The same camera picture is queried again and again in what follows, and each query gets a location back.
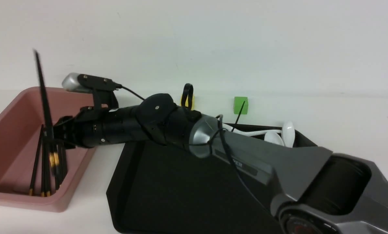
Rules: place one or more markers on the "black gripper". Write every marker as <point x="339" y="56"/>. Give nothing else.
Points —
<point x="77" y="131"/>

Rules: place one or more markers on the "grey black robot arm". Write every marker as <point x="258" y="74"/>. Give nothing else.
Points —
<point x="312" y="189"/>

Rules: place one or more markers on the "pink plastic bin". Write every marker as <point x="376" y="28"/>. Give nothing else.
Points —
<point x="20" y="124"/>

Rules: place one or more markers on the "black plastic tray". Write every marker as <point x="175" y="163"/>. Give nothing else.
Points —
<point x="165" y="190"/>

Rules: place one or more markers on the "yellow cube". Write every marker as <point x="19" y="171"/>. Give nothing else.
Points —
<point x="188" y="101"/>

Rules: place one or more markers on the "green cube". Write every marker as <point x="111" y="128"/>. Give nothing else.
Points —
<point x="240" y="105"/>

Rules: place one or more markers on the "white ceramic spoon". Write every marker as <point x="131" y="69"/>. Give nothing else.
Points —
<point x="273" y="137"/>
<point x="288" y="134"/>
<point x="249" y="134"/>

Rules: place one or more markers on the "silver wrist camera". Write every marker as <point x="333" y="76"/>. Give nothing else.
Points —
<point x="102" y="89"/>

